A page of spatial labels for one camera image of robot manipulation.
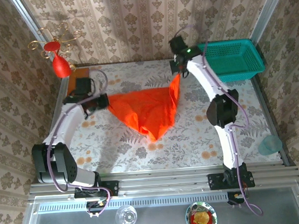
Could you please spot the orange mesh t-shirt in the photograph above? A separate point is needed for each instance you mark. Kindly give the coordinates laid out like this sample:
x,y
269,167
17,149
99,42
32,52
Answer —
x,y
149,109

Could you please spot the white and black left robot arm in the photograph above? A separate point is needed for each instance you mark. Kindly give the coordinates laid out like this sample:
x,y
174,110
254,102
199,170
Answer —
x,y
69,122

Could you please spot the orange wooden base block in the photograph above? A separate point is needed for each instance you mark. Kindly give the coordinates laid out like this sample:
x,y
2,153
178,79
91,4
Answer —
x,y
79,73

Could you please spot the teal plastic basket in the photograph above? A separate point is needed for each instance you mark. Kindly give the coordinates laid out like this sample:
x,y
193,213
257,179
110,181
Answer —
x,y
230,58

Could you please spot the red goblet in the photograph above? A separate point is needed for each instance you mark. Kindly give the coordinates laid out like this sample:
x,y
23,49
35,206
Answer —
x,y
60,66

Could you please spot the floral tablecloth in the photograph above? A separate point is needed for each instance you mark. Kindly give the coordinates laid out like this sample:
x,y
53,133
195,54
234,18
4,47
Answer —
x,y
191,140

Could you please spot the black connector board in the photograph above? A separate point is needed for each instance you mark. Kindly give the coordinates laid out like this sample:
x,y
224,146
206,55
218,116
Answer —
x,y
236,196
94,205

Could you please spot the clear drinking glass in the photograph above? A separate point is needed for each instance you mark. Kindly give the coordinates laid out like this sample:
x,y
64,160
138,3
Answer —
x,y
126,216

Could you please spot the teal translucent plastic cup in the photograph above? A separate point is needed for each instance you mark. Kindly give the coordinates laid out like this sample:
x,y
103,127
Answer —
x,y
269,145

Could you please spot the grey metal shelf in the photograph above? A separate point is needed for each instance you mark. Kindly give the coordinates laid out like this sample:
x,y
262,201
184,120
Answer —
x,y
158,219

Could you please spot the colourful patterned bowl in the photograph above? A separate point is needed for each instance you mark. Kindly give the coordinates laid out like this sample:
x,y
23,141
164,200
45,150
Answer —
x,y
201,216

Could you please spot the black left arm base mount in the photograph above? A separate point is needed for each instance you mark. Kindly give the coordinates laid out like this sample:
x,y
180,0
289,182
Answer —
x,y
111,188

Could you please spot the aluminium upright post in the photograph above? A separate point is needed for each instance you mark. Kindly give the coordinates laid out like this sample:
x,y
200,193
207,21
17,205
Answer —
x,y
25,15
266,8

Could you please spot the aluminium frame rail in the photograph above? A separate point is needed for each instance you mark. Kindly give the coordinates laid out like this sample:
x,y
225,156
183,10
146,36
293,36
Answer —
x,y
164,182

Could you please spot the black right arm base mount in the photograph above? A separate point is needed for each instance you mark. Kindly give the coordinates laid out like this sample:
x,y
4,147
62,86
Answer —
x,y
216,182

